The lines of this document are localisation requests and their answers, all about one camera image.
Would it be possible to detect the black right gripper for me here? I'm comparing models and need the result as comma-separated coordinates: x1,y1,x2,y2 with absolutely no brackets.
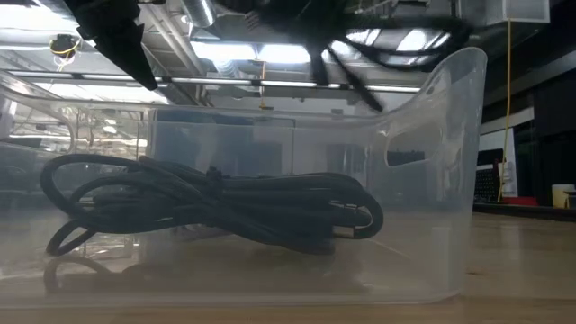
215,0,356,87

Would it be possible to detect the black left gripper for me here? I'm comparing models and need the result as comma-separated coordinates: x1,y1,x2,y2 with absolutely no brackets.
62,0,160,92

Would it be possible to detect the thin black USB-C cable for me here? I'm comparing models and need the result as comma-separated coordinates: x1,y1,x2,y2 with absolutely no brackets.
328,24,472,113

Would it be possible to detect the tightly black braided cable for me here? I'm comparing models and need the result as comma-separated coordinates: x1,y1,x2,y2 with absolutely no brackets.
89,155,386,257

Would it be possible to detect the long ceiling light strip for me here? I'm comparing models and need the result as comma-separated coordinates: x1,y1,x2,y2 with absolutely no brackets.
8,70,422,95

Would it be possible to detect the white board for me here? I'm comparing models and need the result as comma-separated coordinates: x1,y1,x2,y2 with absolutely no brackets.
477,128,518,198

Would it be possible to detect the white ceiling box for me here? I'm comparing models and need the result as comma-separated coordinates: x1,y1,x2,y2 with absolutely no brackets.
458,0,551,25

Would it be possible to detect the black perforated panel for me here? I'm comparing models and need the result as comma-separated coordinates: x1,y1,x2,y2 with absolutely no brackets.
474,168,501,203

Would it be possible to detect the clear plastic bin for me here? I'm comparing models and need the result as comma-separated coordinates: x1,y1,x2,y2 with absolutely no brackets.
0,47,490,311

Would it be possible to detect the red flat object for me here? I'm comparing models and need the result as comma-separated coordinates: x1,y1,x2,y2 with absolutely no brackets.
502,195,540,207

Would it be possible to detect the yellow cup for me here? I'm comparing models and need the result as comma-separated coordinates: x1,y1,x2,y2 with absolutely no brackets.
551,184,576,209

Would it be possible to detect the black yellow ceiling cord reel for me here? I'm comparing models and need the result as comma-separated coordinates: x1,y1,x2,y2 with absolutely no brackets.
49,33,83,60

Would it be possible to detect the silver ceiling duct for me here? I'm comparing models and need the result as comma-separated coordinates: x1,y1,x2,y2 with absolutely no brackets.
179,0,218,29

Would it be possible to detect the yellow hanging cord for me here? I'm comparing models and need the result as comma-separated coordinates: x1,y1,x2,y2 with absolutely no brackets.
496,17,513,203

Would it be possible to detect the black aluminium table frame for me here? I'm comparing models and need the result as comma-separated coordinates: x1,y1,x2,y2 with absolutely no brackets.
472,202,576,223

